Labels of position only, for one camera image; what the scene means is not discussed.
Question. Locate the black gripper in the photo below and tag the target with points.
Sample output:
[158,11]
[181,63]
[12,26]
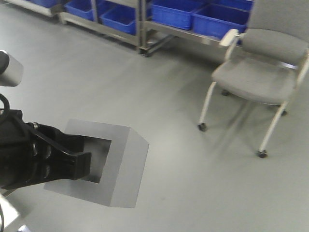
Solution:
[32,153]

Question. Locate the gray square base block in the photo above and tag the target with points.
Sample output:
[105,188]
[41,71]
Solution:
[118,159]

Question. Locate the gray cylinder robot part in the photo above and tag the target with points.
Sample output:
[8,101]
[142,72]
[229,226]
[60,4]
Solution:
[11,70]

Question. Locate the steel shelf rack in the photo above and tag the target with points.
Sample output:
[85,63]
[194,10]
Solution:
[148,24]

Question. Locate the gray office chair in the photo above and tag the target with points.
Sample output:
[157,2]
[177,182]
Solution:
[267,62]

